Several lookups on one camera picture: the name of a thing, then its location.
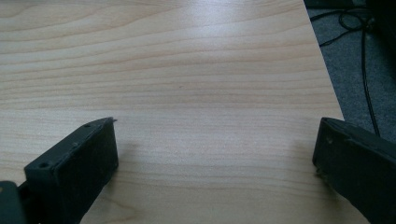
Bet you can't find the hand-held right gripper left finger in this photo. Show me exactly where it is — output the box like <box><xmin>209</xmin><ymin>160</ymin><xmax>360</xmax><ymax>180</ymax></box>
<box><xmin>23</xmin><ymin>117</ymin><xmax>120</xmax><ymax>224</ymax></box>

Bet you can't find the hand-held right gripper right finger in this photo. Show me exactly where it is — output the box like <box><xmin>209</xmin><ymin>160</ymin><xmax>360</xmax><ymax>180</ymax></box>
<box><xmin>312</xmin><ymin>117</ymin><xmax>396</xmax><ymax>224</ymax></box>

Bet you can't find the black cable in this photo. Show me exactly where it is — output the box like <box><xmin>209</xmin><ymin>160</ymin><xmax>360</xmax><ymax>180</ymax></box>
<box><xmin>310</xmin><ymin>7</ymin><xmax>381</xmax><ymax>137</ymax></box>

